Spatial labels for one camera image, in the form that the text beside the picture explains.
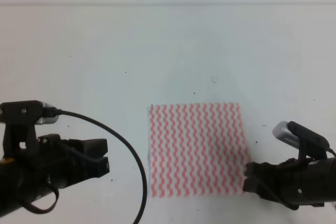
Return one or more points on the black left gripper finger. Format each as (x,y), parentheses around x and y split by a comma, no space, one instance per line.
(94,148)
(97,168)

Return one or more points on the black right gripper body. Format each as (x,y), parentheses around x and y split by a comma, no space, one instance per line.
(293,184)

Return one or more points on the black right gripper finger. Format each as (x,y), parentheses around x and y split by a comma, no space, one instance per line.
(257,169)
(256,186)

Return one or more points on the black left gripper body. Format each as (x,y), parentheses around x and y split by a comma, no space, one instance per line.
(56,164)

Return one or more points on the pink white wavy striped towel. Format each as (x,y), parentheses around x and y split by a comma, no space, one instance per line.
(196,149)

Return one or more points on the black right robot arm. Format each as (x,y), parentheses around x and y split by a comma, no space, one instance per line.
(331,179)

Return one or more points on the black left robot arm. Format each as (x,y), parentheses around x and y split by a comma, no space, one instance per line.
(9,201)

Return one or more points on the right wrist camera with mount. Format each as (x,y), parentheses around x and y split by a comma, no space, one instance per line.
(305,140)

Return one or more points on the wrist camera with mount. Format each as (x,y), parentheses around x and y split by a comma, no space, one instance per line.
(20,119)
(305,140)

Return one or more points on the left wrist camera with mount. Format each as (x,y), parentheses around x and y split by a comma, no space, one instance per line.
(20,119)

